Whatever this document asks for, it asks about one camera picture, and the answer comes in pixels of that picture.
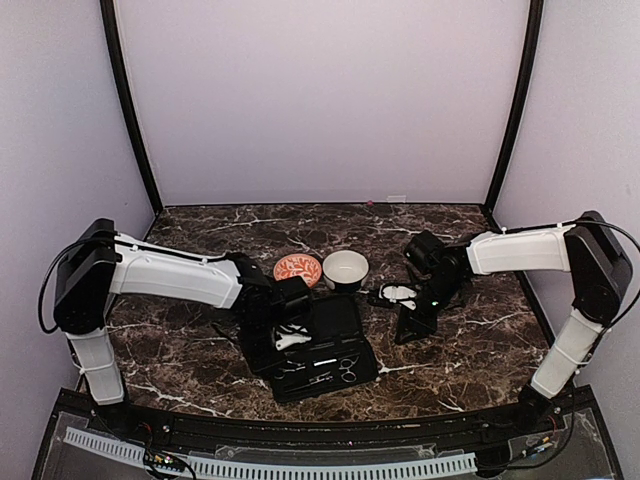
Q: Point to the white and blue bowl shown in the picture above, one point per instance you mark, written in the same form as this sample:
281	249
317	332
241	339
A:
345	271

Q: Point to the silver thinning scissors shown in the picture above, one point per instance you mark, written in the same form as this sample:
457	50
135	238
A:
345	368

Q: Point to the black front rail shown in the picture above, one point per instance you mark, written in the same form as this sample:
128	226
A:
208	433

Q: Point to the right black frame post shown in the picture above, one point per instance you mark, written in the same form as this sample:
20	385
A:
517	108

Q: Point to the left black frame post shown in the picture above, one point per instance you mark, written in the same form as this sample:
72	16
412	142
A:
126	101

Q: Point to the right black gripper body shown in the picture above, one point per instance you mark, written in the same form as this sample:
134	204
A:
442	291

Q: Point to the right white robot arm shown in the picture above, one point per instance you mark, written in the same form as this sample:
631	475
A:
580	274

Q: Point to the orange patterned bowl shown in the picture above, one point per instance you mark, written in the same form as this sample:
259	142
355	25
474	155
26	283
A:
301	265

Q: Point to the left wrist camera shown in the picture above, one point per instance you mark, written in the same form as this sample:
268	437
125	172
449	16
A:
296	295

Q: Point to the black zippered tool case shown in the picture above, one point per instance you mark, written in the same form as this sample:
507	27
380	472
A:
324	350

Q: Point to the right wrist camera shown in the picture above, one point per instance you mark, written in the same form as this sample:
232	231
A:
424	251

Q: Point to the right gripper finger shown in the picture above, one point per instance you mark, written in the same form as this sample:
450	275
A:
403	332
420	330

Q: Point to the white slotted cable duct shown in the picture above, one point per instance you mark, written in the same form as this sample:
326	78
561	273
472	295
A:
203	467

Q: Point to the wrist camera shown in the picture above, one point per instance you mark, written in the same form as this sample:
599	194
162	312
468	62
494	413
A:
424	251
296	295

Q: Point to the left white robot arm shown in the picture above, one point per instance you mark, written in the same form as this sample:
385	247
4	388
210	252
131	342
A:
103	263

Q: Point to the black frame post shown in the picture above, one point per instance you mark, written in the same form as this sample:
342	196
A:
126	101
517	108

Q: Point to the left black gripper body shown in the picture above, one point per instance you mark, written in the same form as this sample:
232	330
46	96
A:
254	335

